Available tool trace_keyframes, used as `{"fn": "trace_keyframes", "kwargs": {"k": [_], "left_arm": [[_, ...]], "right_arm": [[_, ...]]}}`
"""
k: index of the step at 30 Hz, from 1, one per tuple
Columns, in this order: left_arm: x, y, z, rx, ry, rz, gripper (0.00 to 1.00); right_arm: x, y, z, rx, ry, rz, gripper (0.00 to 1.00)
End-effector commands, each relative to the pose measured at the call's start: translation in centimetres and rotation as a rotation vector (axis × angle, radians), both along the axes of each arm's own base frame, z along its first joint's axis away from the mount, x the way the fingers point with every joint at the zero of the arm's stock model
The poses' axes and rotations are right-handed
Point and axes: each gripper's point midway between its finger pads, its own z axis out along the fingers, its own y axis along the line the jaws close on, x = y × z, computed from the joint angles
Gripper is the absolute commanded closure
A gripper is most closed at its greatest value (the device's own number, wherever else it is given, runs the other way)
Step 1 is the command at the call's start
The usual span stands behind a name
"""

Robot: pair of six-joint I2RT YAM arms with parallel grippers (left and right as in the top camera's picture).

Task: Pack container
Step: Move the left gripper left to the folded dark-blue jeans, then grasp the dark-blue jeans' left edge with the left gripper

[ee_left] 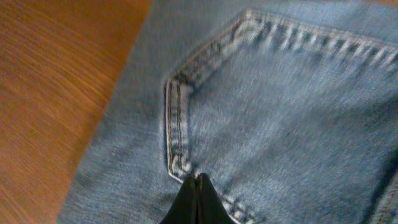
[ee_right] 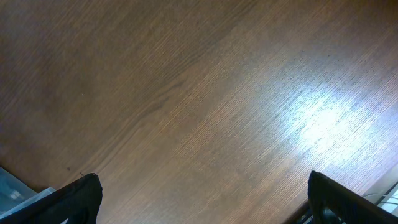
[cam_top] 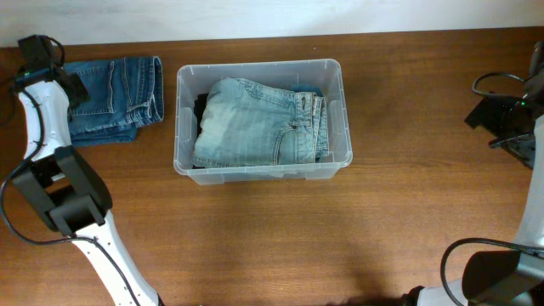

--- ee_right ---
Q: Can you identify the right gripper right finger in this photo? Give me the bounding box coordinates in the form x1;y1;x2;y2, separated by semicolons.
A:
308;171;397;224

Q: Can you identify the clear plastic storage bin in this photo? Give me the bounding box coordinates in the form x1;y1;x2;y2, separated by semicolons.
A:
1;168;55;219

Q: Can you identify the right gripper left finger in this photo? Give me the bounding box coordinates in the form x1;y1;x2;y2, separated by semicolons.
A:
1;173;103;224

